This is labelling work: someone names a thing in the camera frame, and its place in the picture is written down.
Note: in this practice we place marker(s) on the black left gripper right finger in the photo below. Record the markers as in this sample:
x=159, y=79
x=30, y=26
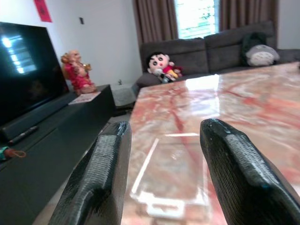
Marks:
x=236, y=164

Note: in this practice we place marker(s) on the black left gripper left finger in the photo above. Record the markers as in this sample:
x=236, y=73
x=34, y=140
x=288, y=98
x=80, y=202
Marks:
x=103, y=168

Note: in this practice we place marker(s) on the pink marble table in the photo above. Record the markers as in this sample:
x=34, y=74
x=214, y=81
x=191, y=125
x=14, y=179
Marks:
x=211, y=117

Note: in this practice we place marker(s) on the black tv cabinet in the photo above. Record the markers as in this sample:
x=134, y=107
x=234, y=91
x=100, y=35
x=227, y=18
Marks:
x=47, y=150

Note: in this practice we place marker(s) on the clear plastic tray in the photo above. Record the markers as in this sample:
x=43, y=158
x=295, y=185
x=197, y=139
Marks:
x=168, y=173

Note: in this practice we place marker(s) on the white and red paper card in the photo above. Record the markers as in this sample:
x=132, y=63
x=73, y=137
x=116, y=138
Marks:
x=85, y=97

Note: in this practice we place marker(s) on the white side table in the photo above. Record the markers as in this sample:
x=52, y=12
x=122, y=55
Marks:
x=123, y=93

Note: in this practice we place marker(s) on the black remote control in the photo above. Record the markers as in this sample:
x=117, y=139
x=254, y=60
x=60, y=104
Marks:
x=23, y=134

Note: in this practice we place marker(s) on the black soundbar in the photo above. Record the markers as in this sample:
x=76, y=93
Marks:
x=35, y=114

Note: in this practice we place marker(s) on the red and gold figurine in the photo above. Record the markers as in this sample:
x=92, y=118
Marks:
x=78, y=72

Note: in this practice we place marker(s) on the teal object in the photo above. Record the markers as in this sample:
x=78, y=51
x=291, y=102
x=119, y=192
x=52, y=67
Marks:
x=2, y=153

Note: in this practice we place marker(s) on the grey totoro plush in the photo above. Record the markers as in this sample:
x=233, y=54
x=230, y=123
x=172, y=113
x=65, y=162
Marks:
x=261, y=55

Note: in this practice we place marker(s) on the dark grey sofa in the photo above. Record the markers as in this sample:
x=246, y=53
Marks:
x=201, y=54

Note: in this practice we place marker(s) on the black haired boy plush doll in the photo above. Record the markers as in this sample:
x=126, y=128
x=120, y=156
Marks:
x=161, y=66

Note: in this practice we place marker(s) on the dark green cushion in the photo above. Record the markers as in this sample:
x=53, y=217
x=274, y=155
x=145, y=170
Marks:
x=252, y=41

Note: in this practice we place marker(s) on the black flat screen television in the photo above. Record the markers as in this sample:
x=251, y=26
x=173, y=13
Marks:
x=25, y=70

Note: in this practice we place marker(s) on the brown curtain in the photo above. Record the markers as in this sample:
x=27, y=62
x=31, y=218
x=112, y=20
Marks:
x=248, y=14
x=154, y=21

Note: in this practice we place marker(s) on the bright window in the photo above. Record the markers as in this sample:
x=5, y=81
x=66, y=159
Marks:
x=197, y=18

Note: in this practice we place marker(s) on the black wall switch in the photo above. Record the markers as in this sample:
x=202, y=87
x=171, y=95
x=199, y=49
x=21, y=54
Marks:
x=81, y=20

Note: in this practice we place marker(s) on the red paper wall banner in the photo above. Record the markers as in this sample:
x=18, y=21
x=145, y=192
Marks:
x=43, y=10

